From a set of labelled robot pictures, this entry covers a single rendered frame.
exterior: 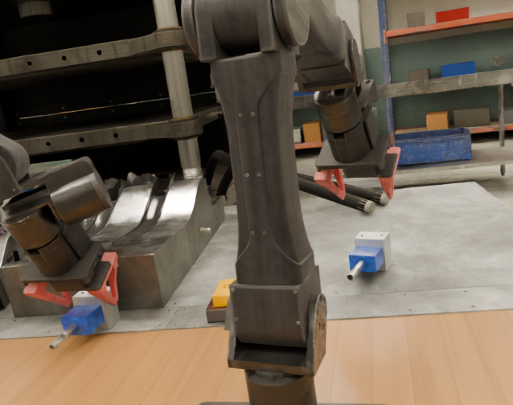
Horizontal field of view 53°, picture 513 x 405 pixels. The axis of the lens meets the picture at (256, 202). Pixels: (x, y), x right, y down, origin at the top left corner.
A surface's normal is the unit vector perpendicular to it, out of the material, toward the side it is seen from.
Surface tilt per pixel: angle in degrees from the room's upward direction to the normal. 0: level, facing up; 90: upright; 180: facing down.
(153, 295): 90
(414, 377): 0
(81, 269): 30
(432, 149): 93
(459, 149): 92
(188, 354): 0
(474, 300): 0
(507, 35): 90
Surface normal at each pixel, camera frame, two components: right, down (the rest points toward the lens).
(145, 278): -0.14, 0.25
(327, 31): 0.88, 0.00
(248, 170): -0.38, 0.20
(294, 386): 0.37, 0.17
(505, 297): -0.14, -0.96
